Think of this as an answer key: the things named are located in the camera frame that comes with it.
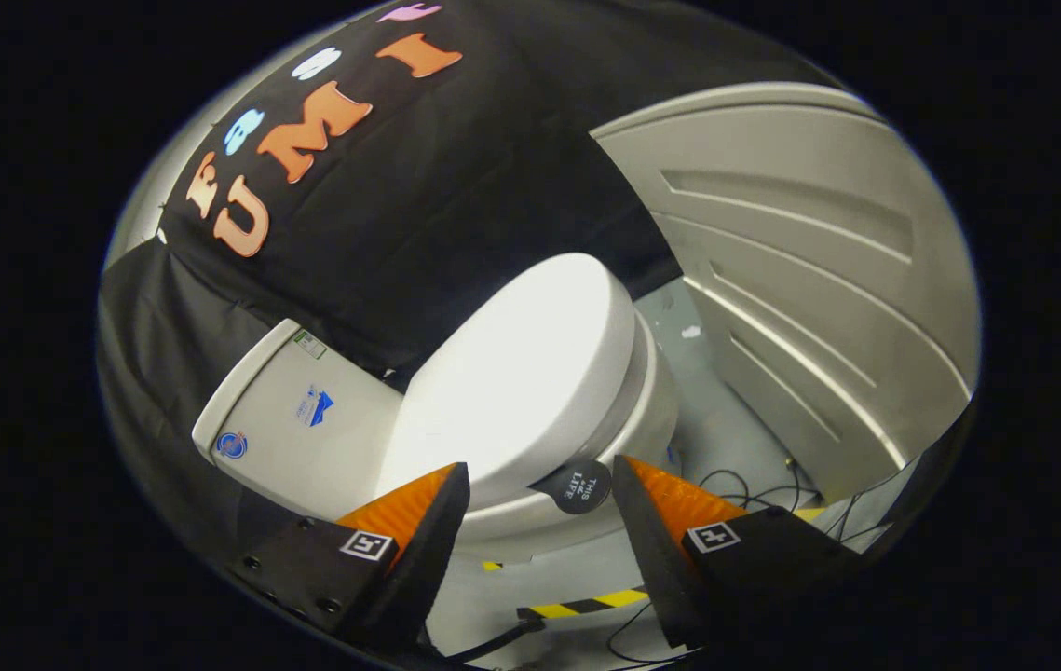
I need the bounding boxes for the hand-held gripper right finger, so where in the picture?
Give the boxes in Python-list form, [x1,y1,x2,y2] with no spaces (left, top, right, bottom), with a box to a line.
[611,455,866,650]

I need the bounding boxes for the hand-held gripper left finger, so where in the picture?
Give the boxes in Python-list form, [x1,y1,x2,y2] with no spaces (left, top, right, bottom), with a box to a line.
[227,461,472,653]

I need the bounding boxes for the round black lid tag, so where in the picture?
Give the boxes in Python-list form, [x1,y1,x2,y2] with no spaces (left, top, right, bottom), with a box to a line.
[530,459,613,515]

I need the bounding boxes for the white toilet lid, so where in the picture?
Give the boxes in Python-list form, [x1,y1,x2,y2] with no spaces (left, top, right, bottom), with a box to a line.
[374,253,637,509]

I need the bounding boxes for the white ceramic toilet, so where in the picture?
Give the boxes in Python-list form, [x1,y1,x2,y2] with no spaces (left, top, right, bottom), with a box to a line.
[192,312,685,565]

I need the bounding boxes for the yellow black hazard tape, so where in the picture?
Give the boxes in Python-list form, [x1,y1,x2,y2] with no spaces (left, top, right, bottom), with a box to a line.
[516,587,652,621]

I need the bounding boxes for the white washing machine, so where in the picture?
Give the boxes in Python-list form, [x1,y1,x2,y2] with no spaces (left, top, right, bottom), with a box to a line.
[591,82,983,504]

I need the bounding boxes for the black backdrop cloth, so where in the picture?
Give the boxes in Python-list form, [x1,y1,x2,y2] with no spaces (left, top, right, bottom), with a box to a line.
[97,0,843,560]

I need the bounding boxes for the thick black cable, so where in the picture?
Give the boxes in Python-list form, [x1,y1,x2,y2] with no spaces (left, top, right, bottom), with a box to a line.
[442,615,547,664]

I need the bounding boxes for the thin black floor cables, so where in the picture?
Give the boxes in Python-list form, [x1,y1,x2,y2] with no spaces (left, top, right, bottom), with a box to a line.
[698,466,866,546]

